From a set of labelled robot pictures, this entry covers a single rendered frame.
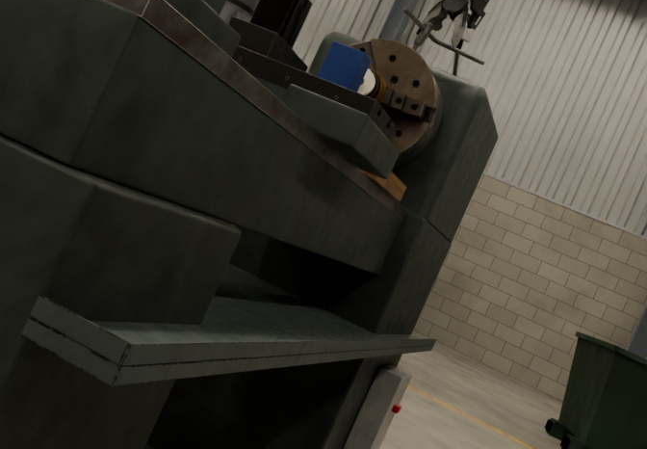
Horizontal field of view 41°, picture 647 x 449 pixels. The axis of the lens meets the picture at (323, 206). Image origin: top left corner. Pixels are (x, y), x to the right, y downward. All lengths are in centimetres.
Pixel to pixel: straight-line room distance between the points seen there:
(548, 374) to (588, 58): 438
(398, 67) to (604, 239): 1008
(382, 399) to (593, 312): 965
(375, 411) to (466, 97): 92
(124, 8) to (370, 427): 186
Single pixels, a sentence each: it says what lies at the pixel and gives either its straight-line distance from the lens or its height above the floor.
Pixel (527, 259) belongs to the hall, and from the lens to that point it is 1213.
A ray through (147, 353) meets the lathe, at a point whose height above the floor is 55.
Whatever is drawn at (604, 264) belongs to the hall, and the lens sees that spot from 1212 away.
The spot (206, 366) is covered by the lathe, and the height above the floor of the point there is 53.
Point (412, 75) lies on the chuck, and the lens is 218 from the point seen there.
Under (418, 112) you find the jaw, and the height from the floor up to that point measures 108.
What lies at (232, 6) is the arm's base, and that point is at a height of 118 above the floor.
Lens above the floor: 72
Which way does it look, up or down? 2 degrees up
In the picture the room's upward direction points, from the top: 24 degrees clockwise
